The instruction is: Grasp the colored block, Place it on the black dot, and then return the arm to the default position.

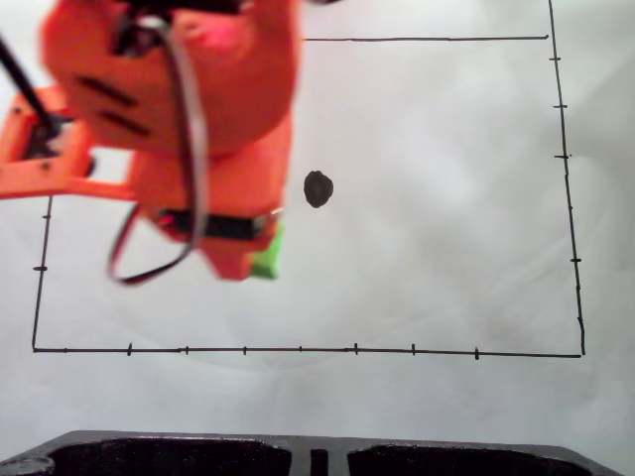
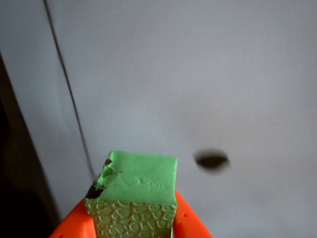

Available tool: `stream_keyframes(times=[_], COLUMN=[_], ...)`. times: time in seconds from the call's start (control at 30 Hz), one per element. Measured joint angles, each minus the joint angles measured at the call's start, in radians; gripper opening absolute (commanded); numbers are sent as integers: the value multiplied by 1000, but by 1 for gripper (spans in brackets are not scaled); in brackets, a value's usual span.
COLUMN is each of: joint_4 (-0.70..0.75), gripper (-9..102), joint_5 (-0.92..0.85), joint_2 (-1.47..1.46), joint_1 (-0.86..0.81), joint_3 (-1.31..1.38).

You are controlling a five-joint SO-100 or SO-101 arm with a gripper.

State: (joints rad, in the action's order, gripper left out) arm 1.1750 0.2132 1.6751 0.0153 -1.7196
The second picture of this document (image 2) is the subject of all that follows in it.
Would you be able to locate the white paper sheet, drawn frame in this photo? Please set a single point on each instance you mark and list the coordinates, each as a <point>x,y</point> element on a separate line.
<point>188,81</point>

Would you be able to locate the green textured foam block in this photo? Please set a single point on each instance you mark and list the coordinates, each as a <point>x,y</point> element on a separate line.
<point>138,193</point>

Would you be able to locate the black dot mark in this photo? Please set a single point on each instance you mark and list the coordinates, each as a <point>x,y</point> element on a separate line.
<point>212,161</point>

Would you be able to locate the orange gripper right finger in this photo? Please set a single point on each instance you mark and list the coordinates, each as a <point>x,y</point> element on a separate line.
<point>188,218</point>

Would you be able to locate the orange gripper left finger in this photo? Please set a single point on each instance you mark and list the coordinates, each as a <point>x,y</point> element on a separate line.
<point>74,223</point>

